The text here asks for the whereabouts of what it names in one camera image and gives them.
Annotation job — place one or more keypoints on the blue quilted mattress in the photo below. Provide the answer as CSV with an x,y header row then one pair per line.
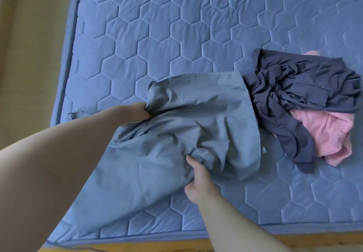
x,y
170,27

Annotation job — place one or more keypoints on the person's left forearm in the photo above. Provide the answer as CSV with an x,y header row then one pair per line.
x,y
45,175

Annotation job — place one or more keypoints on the person's right hand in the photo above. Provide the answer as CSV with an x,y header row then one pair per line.
x,y
201,184

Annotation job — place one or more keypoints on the pink pajama shirt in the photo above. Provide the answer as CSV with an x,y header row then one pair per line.
x,y
329,132

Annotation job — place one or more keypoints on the dark purple garment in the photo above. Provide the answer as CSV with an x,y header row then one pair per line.
x,y
300,90

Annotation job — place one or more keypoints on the person's right forearm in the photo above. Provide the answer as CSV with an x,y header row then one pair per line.
x,y
238,229

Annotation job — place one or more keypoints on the person's left hand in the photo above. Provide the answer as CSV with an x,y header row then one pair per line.
x,y
133,113

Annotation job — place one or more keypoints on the grey button-up shirt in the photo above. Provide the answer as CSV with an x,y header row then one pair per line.
x,y
170,147

